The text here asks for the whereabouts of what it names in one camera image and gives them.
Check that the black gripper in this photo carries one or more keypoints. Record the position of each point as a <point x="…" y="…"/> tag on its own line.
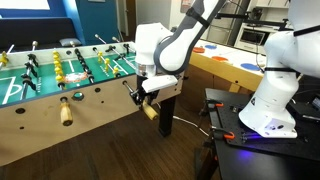
<point x="140" y="83"/>

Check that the yellow striker foosball rod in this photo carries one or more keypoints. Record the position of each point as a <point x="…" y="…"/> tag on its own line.
<point x="106" y="63"/>

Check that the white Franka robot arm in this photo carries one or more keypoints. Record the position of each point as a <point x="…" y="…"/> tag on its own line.
<point x="270" y="100"/>

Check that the black goalkeeper foosball rod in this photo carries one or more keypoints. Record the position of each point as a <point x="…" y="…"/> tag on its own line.
<point x="126" y="46"/>

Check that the black defender foosball rod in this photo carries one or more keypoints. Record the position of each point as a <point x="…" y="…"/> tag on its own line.
<point x="110" y="49"/>

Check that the black midfield foosball rod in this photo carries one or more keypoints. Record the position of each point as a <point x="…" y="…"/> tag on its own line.
<point x="83" y="66"/>

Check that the yellow midfield foosball rod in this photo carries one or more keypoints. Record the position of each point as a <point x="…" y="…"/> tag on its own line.
<point x="66" y="113"/>

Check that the black striker foosball rod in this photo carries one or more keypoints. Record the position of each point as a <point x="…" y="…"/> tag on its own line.
<point x="30" y="70"/>

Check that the yellow defender foosball rod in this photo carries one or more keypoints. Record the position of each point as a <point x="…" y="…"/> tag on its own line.
<point x="3" y="59"/>

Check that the orange black clamp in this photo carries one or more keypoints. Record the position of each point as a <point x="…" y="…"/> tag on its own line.
<point x="215" y="104"/>
<point x="224" y="135"/>

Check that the orange disc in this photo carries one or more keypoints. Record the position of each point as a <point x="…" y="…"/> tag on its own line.
<point x="199" y="50"/>
<point x="220" y="58"/>

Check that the blue disc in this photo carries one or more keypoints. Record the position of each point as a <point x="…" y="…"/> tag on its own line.
<point x="250" y="66"/>
<point x="210" y="47"/>

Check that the wooden game table white top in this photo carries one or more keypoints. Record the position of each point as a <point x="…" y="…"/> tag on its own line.
<point x="226" y="71"/>

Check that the grey blue cushion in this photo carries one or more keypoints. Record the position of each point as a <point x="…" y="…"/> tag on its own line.
<point x="70" y="41"/>

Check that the foosball table green field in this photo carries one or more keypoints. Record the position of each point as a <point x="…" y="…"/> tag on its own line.
<point x="40" y="133"/>

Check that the white microwave oven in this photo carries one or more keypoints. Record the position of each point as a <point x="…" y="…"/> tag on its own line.
<point x="253" y="36"/>

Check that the black robot cart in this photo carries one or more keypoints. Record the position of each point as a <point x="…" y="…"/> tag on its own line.
<point x="253" y="166"/>

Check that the dark sofa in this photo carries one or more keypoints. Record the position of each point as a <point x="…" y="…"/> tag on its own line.
<point x="33" y="31"/>

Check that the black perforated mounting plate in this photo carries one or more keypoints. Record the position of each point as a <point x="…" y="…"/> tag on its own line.
<point x="300" y="143"/>

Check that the black electronics box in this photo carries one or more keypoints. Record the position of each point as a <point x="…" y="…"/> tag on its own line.
<point x="308" y="108"/>

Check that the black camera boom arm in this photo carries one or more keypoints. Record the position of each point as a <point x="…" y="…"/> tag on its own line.
<point x="233" y="15"/>

